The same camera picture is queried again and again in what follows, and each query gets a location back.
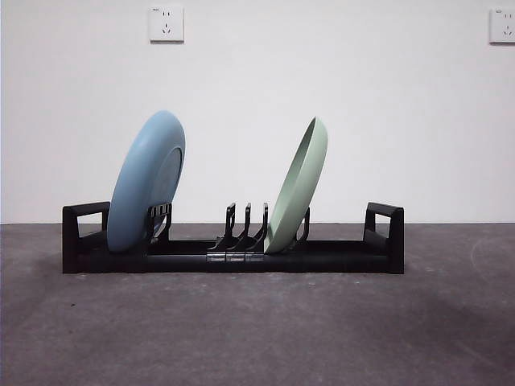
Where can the green plate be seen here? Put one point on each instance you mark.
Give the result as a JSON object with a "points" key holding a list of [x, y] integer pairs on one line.
{"points": [[297, 193]]}

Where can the light blue plate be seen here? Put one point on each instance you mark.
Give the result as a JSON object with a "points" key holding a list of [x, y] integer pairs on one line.
{"points": [[141, 181]]}

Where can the black plate rack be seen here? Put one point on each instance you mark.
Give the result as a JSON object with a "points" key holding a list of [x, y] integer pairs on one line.
{"points": [[322, 259]]}

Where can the white wall socket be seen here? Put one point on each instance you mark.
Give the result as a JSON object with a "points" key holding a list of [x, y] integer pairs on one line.
{"points": [[503, 26], [167, 24]]}

